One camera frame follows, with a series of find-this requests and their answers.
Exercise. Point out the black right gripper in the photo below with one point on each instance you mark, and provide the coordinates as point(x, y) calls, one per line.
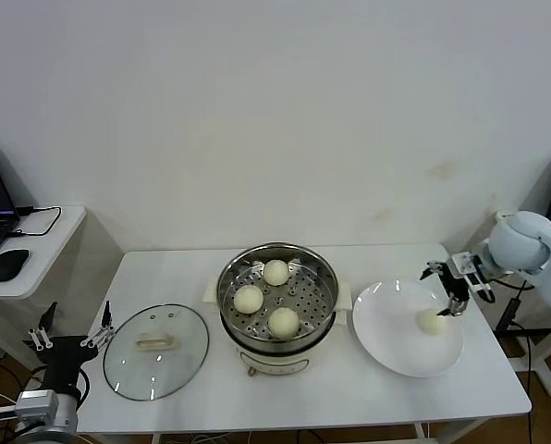
point(456, 284)

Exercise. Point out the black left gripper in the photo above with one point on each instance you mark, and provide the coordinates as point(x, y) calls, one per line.
point(65, 356)

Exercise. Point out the white steamed baozi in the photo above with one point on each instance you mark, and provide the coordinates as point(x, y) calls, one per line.
point(283, 322)
point(430, 323)
point(248, 299)
point(275, 272)

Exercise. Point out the round glass pot lid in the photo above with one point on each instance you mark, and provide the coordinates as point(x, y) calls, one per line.
point(157, 343)

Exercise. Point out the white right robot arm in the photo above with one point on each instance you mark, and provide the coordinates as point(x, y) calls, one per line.
point(520, 245)

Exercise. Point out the stainless steel steamer basket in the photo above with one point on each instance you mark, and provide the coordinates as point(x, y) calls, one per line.
point(324, 282)

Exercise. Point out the white round plate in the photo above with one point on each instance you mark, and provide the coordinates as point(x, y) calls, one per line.
point(386, 333)

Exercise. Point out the white side table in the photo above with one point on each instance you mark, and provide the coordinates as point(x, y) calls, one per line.
point(546, 365)
point(53, 259)

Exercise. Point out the black computer mouse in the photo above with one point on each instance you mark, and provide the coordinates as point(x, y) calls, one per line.
point(9, 264)

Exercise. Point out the cream electric cooking pot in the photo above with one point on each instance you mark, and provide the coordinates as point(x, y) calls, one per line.
point(275, 361)

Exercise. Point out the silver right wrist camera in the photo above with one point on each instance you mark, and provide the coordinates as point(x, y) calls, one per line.
point(465, 263)

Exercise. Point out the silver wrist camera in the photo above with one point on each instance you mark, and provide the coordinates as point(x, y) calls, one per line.
point(465, 263)
point(37, 402)

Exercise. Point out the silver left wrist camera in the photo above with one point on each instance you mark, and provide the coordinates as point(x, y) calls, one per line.
point(37, 402)

